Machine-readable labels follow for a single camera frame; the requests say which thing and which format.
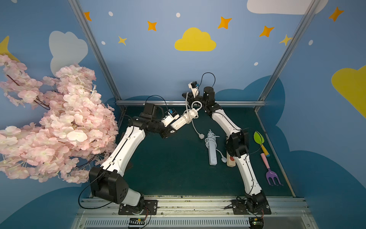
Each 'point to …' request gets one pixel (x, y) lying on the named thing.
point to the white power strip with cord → (211, 143)
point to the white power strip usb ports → (186, 119)
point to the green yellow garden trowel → (259, 139)
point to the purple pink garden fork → (270, 174)
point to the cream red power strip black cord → (231, 161)
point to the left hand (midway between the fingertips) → (174, 127)
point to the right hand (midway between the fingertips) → (185, 92)
